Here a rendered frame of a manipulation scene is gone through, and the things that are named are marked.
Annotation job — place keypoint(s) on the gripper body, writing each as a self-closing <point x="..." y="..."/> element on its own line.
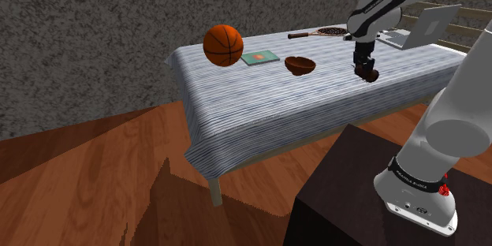
<point x="363" y="55"/>

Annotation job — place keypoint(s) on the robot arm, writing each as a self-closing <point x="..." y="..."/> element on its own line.
<point x="446" y="122"/>

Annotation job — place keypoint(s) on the small round brown object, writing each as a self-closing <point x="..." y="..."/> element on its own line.
<point x="371" y="76"/>

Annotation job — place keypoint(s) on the brown tennis racket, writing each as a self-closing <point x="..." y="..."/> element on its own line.
<point x="331" y="31"/>

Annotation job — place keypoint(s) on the brown bowl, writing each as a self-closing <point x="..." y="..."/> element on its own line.
<point x="300" y="66"/>

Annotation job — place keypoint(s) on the grey laptop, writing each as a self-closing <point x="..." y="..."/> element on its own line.
<point x="432" y="26"/>

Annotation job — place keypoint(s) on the teal book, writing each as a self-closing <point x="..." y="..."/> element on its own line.
<point x="260" y="57"/>

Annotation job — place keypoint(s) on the bed with striped grey cover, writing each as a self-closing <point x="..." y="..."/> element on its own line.
<point x="269" y="103"/>

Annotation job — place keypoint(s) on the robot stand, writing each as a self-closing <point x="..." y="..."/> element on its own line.
<point x="338" y="183"/>

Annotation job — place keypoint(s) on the orange basketball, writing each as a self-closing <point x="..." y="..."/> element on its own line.
<point x="223" y="45"/>

